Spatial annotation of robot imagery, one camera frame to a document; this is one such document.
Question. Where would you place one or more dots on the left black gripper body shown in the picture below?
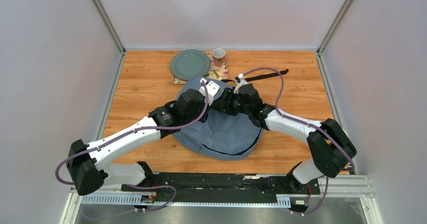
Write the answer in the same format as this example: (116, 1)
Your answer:
(192, 117)

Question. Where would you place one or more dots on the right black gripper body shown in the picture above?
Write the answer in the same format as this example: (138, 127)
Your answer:
(233, 105)

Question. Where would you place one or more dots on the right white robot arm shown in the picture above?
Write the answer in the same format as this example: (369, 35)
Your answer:
(331, 149)

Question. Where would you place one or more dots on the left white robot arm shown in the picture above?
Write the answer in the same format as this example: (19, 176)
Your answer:
(90, 165)

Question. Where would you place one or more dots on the floral placemat tray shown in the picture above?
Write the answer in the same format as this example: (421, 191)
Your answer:
(217, 73)

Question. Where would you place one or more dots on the green ceramic plate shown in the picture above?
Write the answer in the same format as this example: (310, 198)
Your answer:
(190, 63)

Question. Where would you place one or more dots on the pink patterned mug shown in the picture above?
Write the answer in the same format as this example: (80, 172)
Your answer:
(218, 57)

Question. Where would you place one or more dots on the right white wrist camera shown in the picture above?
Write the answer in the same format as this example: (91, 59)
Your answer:
(240, 81)

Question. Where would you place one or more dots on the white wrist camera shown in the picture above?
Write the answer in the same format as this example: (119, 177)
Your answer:
(240, 81)
(210, 87)

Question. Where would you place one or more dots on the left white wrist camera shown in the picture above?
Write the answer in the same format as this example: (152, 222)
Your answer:
(210, 87)

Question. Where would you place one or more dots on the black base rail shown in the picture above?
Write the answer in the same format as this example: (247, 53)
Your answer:
(224, 188)

